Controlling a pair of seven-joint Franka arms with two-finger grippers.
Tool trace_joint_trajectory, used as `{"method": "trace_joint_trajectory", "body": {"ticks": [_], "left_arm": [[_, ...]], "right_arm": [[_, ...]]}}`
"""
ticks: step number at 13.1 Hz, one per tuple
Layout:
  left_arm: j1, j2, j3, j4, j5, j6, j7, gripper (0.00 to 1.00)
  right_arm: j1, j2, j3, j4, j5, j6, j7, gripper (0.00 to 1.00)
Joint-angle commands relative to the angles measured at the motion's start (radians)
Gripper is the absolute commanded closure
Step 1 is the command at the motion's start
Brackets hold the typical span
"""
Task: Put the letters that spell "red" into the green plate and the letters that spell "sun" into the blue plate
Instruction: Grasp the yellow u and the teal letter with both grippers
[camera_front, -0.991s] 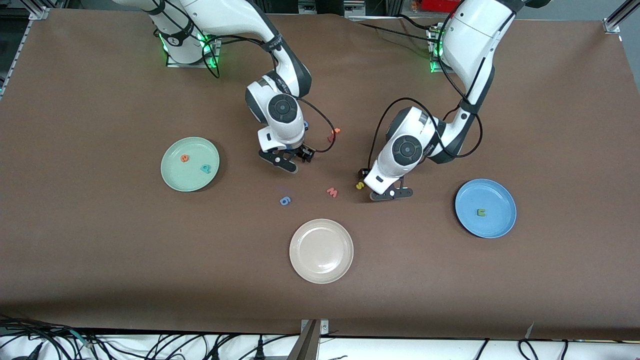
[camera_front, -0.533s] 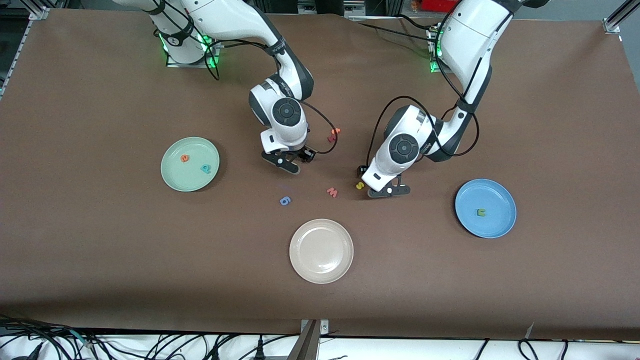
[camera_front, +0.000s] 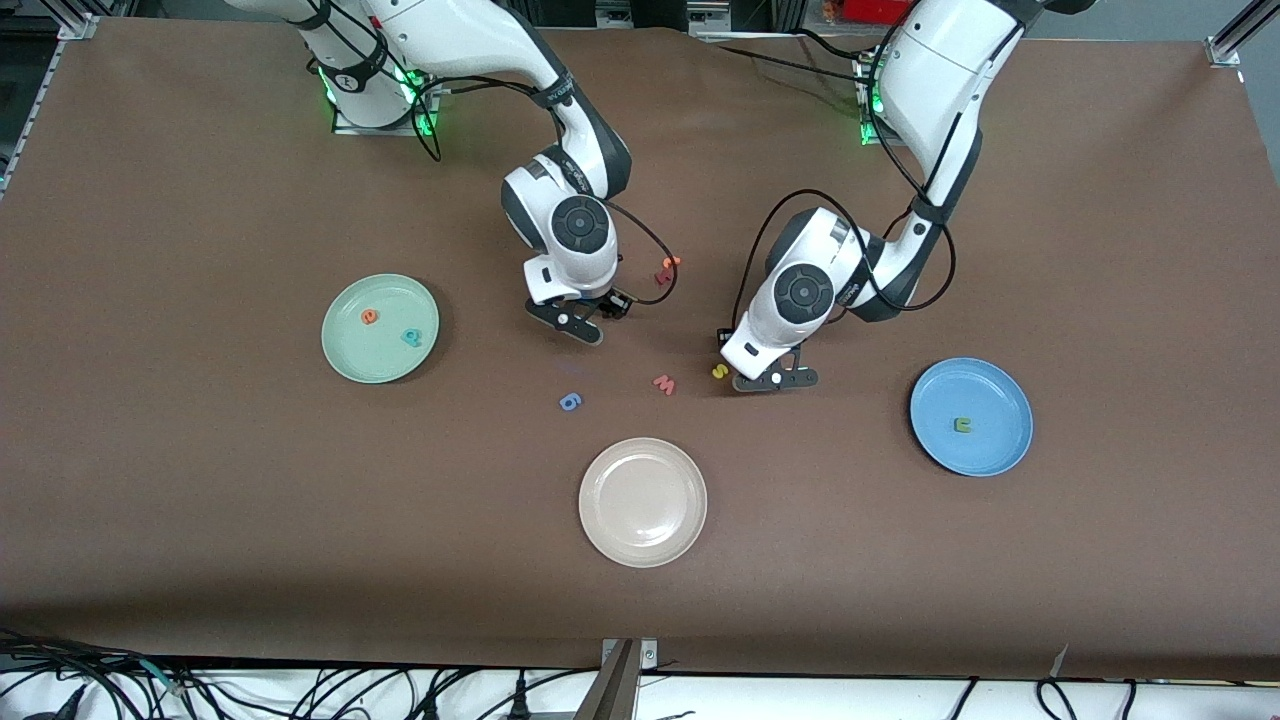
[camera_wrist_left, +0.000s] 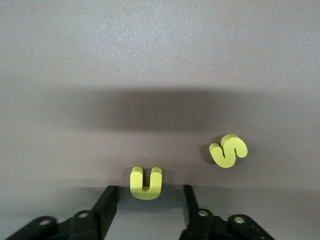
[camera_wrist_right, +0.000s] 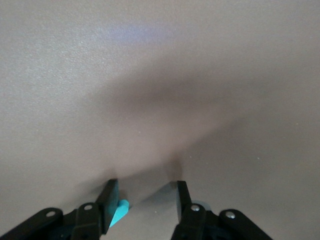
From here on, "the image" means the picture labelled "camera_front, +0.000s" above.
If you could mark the red box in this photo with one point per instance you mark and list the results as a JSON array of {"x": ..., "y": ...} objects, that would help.
[{"x": 870, "y": 10}]

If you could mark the small metal bracket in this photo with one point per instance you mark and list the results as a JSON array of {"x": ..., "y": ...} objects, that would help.
[{"x": 649, "y": 655}]

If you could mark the aluminium frame profile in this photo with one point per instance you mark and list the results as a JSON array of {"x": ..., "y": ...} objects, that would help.
[{"x": 1225, "y": 48}]

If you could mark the white paper scrap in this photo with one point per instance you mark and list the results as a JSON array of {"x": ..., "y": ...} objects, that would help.
[{"x": 1060, "y": 662}]

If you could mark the grey aluminium beam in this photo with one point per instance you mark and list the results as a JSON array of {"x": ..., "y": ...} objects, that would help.
[{"x": 612, "y": 690}]

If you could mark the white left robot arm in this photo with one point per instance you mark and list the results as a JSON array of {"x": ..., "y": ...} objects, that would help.
[{"x": 940, "y": 80}]

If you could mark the blue plate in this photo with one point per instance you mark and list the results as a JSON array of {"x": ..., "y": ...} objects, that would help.
[{"x": 990, "y": 400}]

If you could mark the aluminium frame rail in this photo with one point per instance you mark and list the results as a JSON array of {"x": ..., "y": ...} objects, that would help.
[{"x": 80, "y": 25}]

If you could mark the black power plug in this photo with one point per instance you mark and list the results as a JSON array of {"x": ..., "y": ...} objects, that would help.
[{"x": 519, "y": 700}]

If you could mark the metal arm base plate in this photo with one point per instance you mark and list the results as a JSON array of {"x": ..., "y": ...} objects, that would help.
[{"x": 380, "y": 130}]

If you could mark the beige plate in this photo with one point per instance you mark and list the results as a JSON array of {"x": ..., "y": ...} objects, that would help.
[{"x": 642, "y": 502}]

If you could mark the brown table mat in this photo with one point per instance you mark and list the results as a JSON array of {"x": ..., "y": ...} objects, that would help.
[{"x": 200, "y": 500}]

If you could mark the pink letter w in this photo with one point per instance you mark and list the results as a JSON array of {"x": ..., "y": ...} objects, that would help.
[{"x": 664, "y": 385}]

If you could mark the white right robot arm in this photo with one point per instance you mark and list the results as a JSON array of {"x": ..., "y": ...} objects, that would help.
[{"x": 450, "y": 30}]

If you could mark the green plate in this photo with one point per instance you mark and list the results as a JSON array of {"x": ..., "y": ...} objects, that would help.
[{"x": 380, "y": 350}]

